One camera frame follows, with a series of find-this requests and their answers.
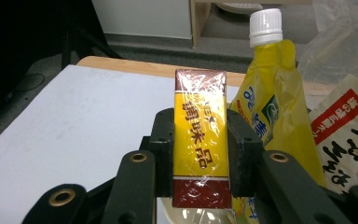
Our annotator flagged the white plastic container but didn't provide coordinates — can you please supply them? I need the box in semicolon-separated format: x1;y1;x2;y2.
156;199;231;224

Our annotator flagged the white cabinet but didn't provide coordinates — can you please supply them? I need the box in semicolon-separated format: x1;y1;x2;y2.
90;0;195;41

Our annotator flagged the thin black cable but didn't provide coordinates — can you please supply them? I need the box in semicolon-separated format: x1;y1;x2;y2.
10;72;47;93

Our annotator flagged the black curtain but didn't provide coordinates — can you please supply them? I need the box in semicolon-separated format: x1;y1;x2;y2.
0;0;107;125

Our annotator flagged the yellow spout pouch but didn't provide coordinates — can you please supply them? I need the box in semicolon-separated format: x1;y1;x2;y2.
227;7;328;224

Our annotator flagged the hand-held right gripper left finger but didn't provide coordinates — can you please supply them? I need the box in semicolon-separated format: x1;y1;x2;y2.
141;107;176;198

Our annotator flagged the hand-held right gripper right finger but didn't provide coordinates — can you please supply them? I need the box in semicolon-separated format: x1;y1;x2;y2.
227;108;266;199

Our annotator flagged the small yellow and red box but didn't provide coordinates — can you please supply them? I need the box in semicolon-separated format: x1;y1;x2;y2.
171;67;233;210

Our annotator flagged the clear bag of dried seaweed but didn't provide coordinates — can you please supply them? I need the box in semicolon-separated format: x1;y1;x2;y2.
296;0;358;197

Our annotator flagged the black metal stand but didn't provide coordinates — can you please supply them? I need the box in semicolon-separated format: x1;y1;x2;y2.
60;25;123;71

